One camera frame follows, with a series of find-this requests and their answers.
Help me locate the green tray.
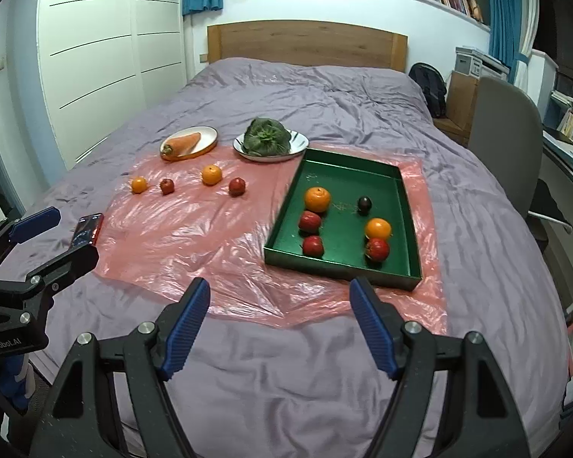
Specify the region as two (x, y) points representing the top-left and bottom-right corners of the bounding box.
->
(264, 149), (422, 292)

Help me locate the white desk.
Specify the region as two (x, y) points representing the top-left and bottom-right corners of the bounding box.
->
(539, 90), (573, 325)

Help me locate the white plate orange rim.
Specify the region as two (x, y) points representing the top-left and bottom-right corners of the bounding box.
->
(159, 125), (218, 162)

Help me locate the grey office chair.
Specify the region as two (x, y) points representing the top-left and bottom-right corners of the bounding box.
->
(468, 77), (573, 233)

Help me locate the blue curtain right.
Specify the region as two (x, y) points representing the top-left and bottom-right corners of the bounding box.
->
(489, 0), (539, 91)

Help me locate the wooden headboard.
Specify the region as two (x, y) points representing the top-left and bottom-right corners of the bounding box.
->
(207, 20), (408, 73)

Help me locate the pink plastic sheet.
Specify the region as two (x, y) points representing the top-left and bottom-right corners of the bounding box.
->
(96, 145), (447, 334)

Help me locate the green leafy vegetable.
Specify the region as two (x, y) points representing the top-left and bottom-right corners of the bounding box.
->
(242, 118), (292, 157)

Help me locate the wooden nightstand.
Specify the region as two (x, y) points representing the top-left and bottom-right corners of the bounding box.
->
(434, 71), (478, 147)

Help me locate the smartphone in red case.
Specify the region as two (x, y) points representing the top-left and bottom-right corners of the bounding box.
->
(70, 213), (104, 248)

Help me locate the white printer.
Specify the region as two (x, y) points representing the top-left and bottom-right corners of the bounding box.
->
(454, 47), (510, 81)

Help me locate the carrot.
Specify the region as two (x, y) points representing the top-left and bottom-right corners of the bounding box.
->
(160, 132), (201, 158)

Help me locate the small red apple right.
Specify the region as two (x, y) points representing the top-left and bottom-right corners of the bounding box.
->
(228, 177), (246, 197)

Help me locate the large orange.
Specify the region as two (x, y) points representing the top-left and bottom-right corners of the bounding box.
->
(304, 186), (331, 214)

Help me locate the big dark red apple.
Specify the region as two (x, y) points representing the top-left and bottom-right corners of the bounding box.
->
(298, 211), (323, 235)

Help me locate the dark purple plum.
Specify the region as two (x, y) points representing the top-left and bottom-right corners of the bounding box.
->
(357, 195), (372, 215)

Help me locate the white wardrobe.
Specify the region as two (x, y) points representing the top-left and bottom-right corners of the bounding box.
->
(37, 0), (186, 169)

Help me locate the black backpack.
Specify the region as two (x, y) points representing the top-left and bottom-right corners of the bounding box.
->
(409, 62), (447, 118)

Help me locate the white striped plate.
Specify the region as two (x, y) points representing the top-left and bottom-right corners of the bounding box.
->
(233, 130), (309, 163)

